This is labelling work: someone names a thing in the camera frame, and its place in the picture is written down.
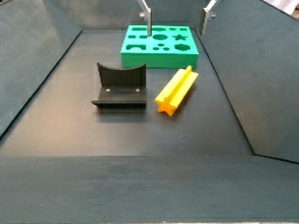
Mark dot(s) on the yellow star prism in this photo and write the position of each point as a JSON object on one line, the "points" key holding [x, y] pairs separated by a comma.
{"points": [[175, 90]]}

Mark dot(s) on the green foam shape board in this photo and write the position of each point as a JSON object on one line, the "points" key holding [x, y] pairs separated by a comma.
{"points": [[169, 48]]}

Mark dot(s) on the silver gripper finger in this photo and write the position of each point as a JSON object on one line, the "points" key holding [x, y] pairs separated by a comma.
{"points": [[145, 14], [205, 16]]}

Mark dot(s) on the black curved fixture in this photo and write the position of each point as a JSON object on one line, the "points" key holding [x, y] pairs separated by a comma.
{"points": [[121, 86]]}

